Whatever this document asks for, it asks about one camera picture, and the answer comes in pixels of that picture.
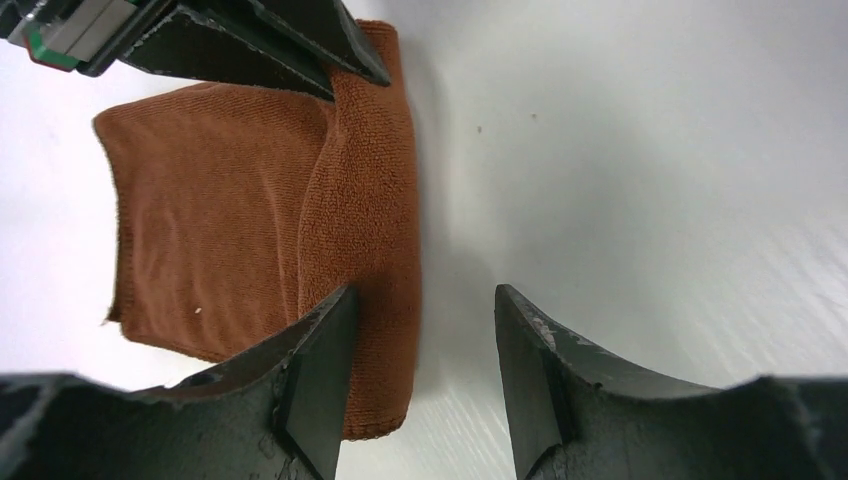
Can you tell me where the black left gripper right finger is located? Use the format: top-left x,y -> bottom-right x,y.
495,284 -> 847,479

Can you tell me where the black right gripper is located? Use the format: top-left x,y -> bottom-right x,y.
1,0 -> 333,101

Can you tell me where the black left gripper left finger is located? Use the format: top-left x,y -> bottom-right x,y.
1,286 -> 358,479

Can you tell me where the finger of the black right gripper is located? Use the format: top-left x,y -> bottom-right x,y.
251,0 -> 391,86

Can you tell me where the brown towel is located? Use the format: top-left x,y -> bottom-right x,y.
93,21 -> 422,440

